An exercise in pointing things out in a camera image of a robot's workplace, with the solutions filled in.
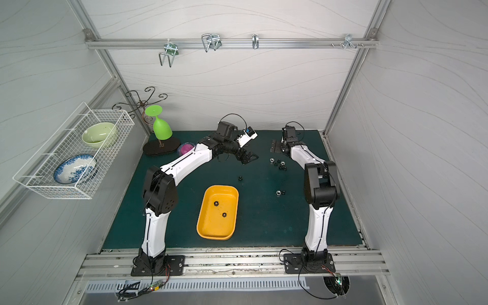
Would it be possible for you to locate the black metal cup stand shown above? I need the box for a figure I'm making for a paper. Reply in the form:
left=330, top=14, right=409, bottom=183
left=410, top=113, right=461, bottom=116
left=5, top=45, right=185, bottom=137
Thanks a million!
left=111, top=86, right=181, bottom=157

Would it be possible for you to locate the metal hook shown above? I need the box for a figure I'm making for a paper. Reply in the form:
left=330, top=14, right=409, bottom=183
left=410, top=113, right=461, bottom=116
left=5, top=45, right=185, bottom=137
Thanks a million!
left=330, top=34, right=363, bottom=49
left=201, top=33, right=222, bottom=53
left=158, top=41, right=179, bottom=67

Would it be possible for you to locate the light green bowl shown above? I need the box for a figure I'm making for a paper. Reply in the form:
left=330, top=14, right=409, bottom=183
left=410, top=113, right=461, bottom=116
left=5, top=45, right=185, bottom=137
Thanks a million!
left=81, top=122, right=118, bottom=149

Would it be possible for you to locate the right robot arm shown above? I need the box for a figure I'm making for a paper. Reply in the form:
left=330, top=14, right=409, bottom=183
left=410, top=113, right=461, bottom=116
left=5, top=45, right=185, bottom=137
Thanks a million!
left=270, top=140, right=341, bottom=263

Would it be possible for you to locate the purple ball in bowl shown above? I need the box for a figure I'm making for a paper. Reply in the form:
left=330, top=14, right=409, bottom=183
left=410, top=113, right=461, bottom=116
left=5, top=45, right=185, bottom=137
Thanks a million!
left=177, top=142, right=195, bottom=156

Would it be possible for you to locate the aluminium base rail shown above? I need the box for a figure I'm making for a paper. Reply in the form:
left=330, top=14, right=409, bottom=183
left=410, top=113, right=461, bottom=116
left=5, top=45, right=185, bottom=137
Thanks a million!
left=75, top=246, right=390, bottom=281

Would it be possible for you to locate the aluminium crossbar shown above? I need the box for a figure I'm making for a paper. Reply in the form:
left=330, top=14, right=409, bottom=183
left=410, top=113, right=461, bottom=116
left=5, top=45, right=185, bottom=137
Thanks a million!
left=85, top=37, right=379, bottom=51

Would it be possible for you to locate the metal hook middle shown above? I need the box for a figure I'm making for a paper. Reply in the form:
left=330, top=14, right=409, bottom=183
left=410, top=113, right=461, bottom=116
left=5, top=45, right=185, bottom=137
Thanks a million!
left=201, top=33, right=222, bottom=53

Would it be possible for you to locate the yellow plastic storage box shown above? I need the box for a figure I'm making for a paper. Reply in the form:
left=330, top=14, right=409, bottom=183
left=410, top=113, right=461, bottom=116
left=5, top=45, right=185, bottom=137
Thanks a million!
left=196, top=185, right=239, bottom=241

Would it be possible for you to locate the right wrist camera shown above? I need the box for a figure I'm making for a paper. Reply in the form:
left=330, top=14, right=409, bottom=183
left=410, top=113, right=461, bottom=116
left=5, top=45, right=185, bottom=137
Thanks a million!
left=282, top=125, right=298, bottom=143

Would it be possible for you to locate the metal hook left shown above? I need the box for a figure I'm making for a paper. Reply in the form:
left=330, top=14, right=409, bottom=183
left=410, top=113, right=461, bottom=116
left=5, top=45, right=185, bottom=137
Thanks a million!
left=158, top=41, right=179, bottom=67

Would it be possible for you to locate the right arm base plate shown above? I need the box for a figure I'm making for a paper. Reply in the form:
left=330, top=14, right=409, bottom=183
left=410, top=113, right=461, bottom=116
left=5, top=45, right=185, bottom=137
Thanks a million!
left=281, top=253, right=336, bottom=275

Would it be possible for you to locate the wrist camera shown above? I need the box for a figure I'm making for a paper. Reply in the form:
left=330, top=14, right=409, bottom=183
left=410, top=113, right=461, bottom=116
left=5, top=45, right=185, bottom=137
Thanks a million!
left=236, top=127, right=257, bottom=147
left=282, top=125, right=298, bottom=143

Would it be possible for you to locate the metal bracket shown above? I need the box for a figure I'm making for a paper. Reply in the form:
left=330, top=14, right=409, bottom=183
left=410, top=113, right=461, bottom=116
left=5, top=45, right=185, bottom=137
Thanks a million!
left=252, top=34, right=259, bottom=50

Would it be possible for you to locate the white wire basket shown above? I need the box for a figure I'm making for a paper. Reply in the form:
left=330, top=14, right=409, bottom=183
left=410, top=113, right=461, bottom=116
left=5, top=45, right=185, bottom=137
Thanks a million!
left=13, top=103, right=135, bottom=200

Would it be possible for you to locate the blue white patterned bowl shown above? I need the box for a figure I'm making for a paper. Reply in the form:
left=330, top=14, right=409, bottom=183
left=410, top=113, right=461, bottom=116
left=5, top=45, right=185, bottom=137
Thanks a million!
left=53, top=154, right=97, bottom=185

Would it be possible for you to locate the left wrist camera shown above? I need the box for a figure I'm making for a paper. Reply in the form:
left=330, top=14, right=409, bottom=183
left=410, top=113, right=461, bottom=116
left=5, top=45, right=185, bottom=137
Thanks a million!
left=236, top=127, right=257, bottom=147

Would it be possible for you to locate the white slotted cable duct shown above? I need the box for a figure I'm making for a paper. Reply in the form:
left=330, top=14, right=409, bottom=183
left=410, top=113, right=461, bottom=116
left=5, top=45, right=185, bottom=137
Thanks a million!
left=85, top=277, right=310, bottom=294

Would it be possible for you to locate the black nut cluster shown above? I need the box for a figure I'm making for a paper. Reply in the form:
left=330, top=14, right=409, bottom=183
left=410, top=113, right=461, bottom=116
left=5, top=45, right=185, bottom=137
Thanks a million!
left=274, top=160, right=287, bottom=171

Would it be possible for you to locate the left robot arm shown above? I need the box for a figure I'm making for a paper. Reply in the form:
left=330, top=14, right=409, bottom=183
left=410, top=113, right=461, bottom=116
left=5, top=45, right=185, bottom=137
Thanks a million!
left=141, top=134, right=258, bottom=261

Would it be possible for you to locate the metal hook right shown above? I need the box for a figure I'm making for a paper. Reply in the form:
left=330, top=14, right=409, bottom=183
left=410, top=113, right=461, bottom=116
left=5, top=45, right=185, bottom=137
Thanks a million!
left=330, top=34, right=363, bottom=49

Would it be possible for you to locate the green plastic goblet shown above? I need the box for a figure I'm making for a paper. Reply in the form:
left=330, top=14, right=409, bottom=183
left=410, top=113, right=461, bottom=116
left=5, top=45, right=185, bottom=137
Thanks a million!
left=145, top=105, right=172, bottom=141

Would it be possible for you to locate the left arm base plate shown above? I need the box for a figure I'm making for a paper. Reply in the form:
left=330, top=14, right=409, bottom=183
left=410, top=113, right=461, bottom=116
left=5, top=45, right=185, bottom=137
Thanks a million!
left=130, top=253, right=186, bottom=277

